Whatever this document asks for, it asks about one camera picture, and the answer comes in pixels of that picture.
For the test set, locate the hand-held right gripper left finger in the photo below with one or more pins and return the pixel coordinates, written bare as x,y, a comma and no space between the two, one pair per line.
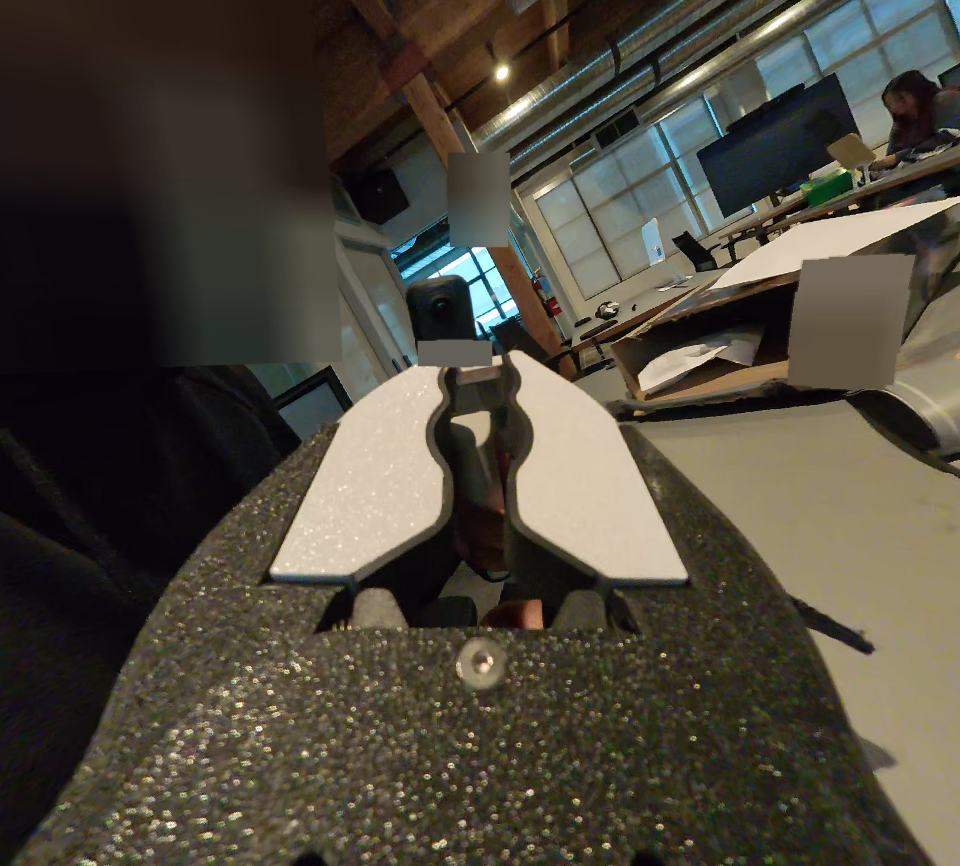
367,499

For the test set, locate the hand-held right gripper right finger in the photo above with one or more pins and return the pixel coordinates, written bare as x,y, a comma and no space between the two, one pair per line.
592,491

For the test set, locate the grey desk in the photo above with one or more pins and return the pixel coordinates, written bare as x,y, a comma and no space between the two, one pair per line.
825,544

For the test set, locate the person's left hand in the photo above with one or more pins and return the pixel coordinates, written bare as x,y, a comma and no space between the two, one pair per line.
510,612

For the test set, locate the red fire extinguisher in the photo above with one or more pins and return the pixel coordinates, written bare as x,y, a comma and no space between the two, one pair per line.
551,302

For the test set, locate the crumpled white paper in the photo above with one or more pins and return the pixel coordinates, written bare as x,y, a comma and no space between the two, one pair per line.
697,356

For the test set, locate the open cardboard toy box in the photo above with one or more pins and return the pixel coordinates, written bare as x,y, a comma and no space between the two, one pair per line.
720,349

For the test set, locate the large grid window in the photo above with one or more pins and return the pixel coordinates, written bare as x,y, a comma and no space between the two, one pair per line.
637,206

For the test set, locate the black office chair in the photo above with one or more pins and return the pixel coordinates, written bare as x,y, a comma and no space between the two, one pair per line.
694,251

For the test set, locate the person's dark jacket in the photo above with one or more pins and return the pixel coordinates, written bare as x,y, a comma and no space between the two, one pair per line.
75,581

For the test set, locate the grey instruction booklet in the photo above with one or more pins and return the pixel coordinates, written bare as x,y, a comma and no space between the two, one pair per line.
922,401

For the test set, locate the large black screen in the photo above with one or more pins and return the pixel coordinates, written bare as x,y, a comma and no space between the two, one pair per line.
780,146

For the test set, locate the green box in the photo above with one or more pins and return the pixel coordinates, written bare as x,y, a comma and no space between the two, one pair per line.
826,185

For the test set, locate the wooden work table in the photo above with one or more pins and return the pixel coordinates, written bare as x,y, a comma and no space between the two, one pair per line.
862,195

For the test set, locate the wooden support post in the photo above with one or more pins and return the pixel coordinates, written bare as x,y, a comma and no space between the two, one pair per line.
480,206

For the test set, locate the black wall speaker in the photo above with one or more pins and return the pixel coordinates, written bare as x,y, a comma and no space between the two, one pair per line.
379,195

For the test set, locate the long thin silver duct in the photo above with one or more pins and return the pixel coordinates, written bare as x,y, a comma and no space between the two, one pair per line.
675,34

